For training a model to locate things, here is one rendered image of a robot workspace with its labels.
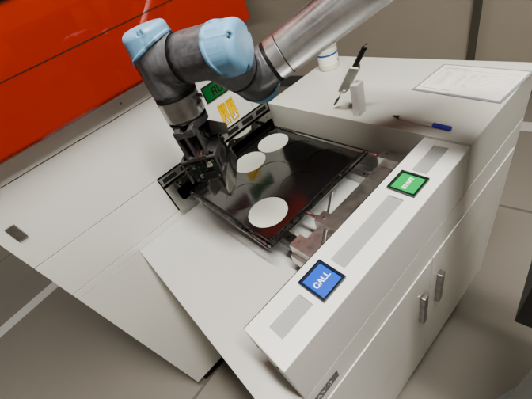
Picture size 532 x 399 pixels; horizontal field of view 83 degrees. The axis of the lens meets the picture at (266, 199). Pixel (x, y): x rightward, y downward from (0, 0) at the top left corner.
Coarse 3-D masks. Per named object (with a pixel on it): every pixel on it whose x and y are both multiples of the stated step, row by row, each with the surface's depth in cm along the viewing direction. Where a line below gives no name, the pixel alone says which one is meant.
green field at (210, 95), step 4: (212, 84) 87; (216, 84) 88; (204, 88) 86; (208, 88) 86; (212, 88) 87; (216, 88) 88; (220, 88) 89; (224, 88) 90; (204, 92) 86; (208, 92) 87; (212, 92) 88; (216, 92) 88; (220, 92) 89; (208, 96) 87; (212, 96) 88; (216, 96) 89; (208, 100) 88
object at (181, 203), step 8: (264, 112) 103; (256, 120) 101; (264, 120) 103; (272, 120) 105; (248, 128) 99; (256, 128) 102; (272, 128) 108; (232, 136) 98; (240, 136) 99; (232, 144) 98; (184, 176) 90; (168, 184) 89; (176, 184) 90; (168, 192) 89; (176, 192) 90; (176, 200) 91; (184, 200) 93; (192, 200) 95
